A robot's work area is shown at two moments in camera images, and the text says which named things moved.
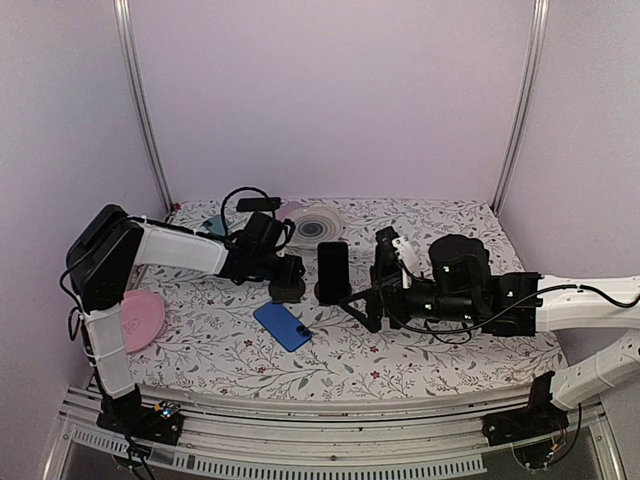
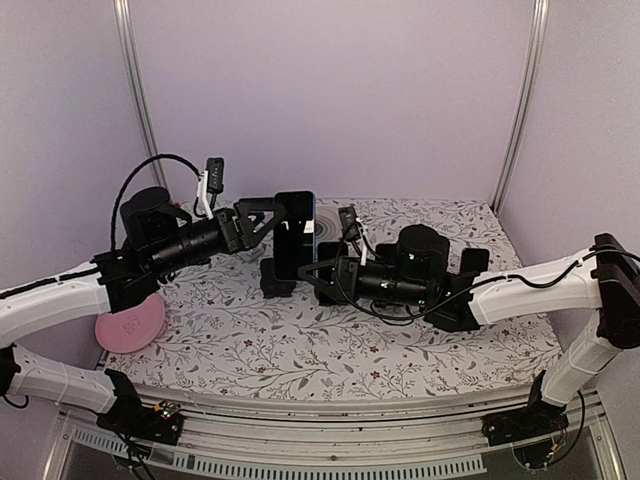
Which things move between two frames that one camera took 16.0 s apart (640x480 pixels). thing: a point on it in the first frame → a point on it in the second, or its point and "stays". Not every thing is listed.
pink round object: (143, 315) stays
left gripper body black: (264, 268) → (176, 253)
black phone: (333, 272) stays
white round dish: (314, 225) stays
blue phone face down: (282, 325) → (294, 234)
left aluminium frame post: (125, 25) stays
